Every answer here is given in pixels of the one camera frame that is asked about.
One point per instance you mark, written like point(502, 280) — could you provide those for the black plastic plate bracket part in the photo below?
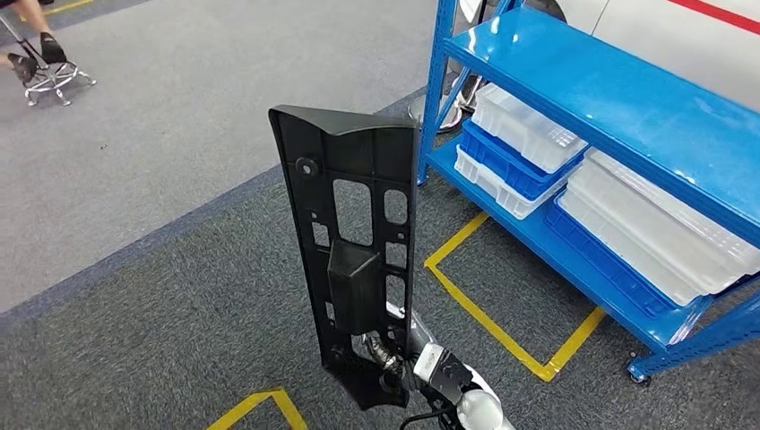
point(356, 285)

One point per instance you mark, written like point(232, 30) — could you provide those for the white car with red stripe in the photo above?
point(683, 53)

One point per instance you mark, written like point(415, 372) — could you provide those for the chrome chair base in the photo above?
point(56, 76)

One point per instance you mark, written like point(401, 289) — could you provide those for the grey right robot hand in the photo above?
point(423, 341)

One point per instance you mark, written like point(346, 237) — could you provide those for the small white plastic bin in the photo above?
point(522, 127)
point(499, 196)

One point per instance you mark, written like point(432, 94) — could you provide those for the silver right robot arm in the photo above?
point(481, 412)

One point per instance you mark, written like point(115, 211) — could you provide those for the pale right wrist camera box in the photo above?
point(442, 371)

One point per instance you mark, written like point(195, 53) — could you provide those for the small blue plastic bin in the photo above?
point(505, 172)

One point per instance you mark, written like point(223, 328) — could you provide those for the blue metal shelf rack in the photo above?
point(594, 89)

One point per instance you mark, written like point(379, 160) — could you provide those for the yellow floor tape line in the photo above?
point(274, 395)
point(549, 369)

